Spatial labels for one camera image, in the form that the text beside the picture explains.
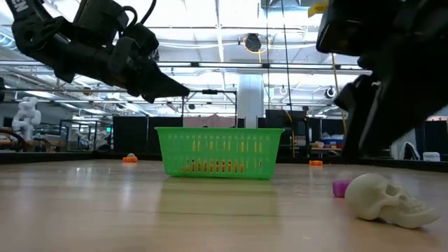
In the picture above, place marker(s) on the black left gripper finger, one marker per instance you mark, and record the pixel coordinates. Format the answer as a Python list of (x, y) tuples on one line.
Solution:
[(148, 97), (147, 66)]

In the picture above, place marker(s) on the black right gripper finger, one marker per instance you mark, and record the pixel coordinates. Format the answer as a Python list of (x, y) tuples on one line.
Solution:
[(360, 101), (413, 94)]

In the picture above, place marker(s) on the purple plastic toy figure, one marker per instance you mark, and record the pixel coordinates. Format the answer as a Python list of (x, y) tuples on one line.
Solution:
[(341, 188)]

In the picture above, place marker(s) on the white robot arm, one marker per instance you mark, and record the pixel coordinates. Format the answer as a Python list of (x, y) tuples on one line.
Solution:
[(26, 117)]

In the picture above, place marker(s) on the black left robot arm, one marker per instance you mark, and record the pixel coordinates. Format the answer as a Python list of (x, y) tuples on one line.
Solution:
[(31, 35)]

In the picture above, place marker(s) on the black partition panel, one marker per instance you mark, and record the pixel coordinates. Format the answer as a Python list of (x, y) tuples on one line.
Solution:
[(435, 140), (147, 134)]

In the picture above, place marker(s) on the blue white storage tub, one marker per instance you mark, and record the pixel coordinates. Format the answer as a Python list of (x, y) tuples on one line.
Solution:
[(332, 140)]

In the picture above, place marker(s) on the white jacket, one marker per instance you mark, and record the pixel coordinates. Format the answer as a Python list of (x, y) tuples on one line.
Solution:
[(409, 150)]

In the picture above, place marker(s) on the wooden top desk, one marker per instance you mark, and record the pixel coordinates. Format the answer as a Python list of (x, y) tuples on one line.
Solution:
[(322, 149)]

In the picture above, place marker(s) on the white round container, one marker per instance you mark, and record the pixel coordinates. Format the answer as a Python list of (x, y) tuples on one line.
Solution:
[(431, 156)]

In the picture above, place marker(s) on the orange skeleton toy figure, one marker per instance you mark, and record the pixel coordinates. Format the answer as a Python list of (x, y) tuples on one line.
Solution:
[(315, 162), (130, 159)]

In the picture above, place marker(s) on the green plastic basket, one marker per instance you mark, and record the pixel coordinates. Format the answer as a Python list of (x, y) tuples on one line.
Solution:
[(182, 154)]

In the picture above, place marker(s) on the pink backdrop sheet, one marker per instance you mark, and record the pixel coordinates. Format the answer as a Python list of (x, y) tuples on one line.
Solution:
[(210, 121)]

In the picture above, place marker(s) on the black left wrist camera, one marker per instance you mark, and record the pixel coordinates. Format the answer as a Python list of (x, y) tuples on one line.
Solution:
[(101, 15)]

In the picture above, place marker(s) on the black metal gantry frame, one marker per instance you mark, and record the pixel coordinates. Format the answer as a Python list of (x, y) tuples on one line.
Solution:
[(209, 91)]

